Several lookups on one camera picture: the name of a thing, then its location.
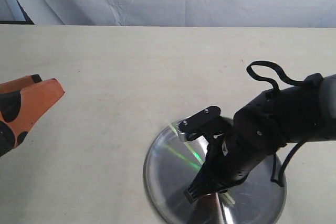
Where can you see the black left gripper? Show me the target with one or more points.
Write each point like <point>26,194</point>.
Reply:
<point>23,102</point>

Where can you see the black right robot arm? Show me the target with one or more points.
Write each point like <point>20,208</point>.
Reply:
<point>299,114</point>

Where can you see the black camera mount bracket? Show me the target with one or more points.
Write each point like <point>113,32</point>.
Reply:
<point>207,123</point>

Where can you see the thin green stick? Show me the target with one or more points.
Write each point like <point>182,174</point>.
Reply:
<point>192,153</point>

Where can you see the dark frame at left edge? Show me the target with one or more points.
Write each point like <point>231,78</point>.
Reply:
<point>12,13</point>

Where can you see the round silver metal plate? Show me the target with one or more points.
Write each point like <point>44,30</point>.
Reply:
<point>257,200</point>

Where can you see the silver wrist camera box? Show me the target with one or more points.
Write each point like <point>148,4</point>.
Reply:
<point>180,134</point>

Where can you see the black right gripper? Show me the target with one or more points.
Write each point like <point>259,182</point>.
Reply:
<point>231,156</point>

